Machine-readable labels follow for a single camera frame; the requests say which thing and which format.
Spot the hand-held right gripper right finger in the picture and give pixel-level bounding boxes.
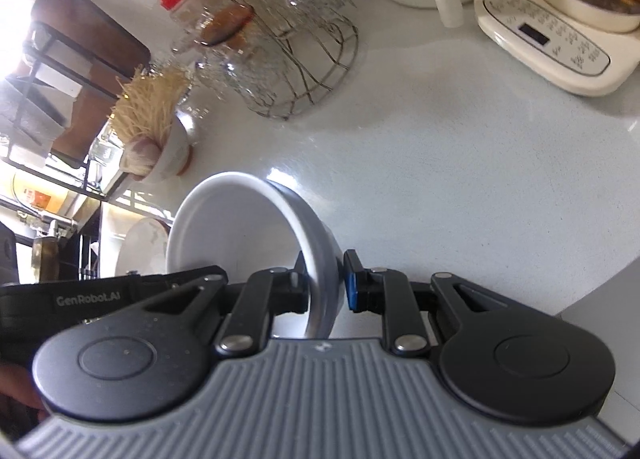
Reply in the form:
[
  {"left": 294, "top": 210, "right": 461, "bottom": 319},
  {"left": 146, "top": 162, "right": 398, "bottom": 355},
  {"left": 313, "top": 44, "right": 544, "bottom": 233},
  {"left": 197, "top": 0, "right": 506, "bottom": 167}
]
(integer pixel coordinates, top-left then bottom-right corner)
[{"left": 344, "top": 249, "right": 508, "bottom": 357}]

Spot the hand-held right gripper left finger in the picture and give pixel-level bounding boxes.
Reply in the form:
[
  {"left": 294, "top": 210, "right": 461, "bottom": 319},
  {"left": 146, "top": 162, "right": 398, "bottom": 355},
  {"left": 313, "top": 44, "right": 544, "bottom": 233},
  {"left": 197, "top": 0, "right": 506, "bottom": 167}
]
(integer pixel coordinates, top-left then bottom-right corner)
[{"left": 145, "top": 251, "right": 310, "bottom": 357}]

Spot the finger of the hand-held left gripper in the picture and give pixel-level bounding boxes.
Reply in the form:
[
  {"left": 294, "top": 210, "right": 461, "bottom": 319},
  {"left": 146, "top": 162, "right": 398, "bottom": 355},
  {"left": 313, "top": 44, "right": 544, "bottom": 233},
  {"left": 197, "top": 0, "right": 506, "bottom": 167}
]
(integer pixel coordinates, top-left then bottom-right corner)
[{"left": 140, "top": 265, "right": 228, "bottom": 307}]

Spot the white leaf-print plate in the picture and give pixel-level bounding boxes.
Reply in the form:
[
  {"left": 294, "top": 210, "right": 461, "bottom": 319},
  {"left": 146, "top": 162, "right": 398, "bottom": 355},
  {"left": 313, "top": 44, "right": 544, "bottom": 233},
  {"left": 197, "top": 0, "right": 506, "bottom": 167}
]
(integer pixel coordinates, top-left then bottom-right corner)
[{"left": 122, "top": 216, "right": 169, "bottom": 276}]

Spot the white ceramic bowl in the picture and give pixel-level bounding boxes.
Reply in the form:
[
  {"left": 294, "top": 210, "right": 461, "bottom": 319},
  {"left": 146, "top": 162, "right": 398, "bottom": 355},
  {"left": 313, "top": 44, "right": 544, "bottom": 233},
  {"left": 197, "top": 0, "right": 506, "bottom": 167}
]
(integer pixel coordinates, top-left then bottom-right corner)
[{"left": 166, "top": 170, "right": 346, "bottom": 340}]

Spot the black dish rack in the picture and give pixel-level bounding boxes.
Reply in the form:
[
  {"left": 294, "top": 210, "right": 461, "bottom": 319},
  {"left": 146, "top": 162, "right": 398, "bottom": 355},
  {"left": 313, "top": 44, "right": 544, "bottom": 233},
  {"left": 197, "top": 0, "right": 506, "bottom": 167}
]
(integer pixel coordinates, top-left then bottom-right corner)
[{"left": 0, "top": 22, "right": 176, "bottom": 280}]

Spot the person's left hand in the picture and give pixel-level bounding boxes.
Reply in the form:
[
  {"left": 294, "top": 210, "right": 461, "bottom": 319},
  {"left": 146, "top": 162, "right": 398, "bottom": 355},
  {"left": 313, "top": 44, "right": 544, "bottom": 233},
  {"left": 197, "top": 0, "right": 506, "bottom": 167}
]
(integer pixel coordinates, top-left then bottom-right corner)
[{"left": 0, "top": 364, "right": 46, "bottom": 411}]

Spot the orange detergent bottle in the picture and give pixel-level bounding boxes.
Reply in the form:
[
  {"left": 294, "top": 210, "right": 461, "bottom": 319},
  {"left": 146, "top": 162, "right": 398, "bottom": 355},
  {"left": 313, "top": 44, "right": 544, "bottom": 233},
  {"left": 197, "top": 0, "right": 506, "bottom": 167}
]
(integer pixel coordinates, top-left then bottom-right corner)
[{"left": 12, "top": 174, "right": 68, "bottom": 215}]

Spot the small white bowl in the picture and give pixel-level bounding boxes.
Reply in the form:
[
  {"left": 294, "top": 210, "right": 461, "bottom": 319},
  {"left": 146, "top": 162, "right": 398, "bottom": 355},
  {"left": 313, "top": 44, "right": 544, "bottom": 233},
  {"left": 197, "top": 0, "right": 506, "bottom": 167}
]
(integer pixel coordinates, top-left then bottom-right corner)
[{"left": 134, "top": 112, "right": 193, "bottom": 185}]

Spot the garlic bulb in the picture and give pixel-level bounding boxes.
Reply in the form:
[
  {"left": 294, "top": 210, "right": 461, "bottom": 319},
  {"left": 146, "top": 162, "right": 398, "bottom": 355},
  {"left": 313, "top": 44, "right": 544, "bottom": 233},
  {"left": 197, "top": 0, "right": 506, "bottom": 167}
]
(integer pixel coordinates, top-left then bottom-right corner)
[{"left": 121, "top": 136, "right": 160, "bottom": 175}]

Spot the clear drinking glass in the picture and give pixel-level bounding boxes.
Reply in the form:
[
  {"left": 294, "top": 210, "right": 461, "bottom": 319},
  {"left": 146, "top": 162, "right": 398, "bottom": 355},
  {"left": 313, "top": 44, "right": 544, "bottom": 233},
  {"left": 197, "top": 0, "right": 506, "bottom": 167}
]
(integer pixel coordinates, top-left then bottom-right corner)
[{"left": 87, "top": 126, "right": 126, "bottom": 170}]

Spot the dried noodle bundle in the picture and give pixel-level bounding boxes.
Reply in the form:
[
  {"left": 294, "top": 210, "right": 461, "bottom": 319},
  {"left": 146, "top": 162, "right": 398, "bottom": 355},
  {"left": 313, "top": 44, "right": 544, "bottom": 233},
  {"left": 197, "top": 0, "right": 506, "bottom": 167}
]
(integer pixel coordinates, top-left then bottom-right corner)
[{"left": 107, "top": 64, "right": 193, "bottom": 145}]

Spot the white patterned board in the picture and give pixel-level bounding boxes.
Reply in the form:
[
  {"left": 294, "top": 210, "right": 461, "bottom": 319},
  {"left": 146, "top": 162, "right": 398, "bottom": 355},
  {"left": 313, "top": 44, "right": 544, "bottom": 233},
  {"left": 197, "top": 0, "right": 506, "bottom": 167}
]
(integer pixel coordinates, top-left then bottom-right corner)
[{"left": 0, "top": 59, "right": 83, "bottom": 140}]

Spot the dark wooden cutting board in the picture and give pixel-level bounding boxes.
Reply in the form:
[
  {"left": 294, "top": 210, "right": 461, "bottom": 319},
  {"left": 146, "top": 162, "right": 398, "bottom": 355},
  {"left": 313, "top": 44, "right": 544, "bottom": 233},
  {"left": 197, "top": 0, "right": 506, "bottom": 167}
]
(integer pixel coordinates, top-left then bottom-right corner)
[{"left": 7, "top": 0, "right": 151, "bottom": 160}]

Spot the cream kettle base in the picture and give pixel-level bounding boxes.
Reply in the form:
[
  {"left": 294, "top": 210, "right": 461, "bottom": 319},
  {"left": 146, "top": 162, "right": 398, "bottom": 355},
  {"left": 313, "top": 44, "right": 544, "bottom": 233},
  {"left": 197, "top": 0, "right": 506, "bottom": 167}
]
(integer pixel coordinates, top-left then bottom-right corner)
[{"left": 472, "top": 0, "right": 640, "bottom": 97}]

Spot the metal wire cup rack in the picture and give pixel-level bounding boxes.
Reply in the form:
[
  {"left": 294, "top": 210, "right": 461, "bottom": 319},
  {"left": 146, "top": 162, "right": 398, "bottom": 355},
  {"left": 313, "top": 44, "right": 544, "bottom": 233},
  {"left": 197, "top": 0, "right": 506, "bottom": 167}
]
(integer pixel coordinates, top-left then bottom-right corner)
[{"left": 215, "top": 0, "right": 361, "bottom": 120}]

